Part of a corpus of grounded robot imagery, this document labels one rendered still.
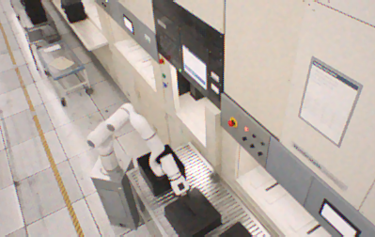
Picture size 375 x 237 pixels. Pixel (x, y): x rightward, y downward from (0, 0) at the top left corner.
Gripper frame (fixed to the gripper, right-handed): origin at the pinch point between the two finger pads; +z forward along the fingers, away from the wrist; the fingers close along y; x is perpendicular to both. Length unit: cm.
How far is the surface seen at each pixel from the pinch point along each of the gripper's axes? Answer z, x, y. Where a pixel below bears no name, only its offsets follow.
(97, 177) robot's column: -35, 60, -41
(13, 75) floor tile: -213, 346, -68
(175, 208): 3.9, 7.3, -7.6
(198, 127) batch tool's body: -34, 44, 49
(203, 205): 10.5, 0.7, 9.2
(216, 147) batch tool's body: -20.1, -0.3, 36.3
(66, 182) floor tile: -36, 169, -65
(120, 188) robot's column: -19, 58, -29
